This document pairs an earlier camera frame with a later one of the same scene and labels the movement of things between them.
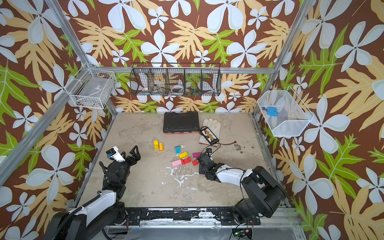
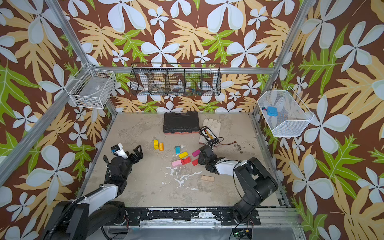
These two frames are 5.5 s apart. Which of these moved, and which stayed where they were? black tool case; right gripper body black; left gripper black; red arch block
Moved: right gripper body black
Stayed: black tool case; left gripper black; red arch block
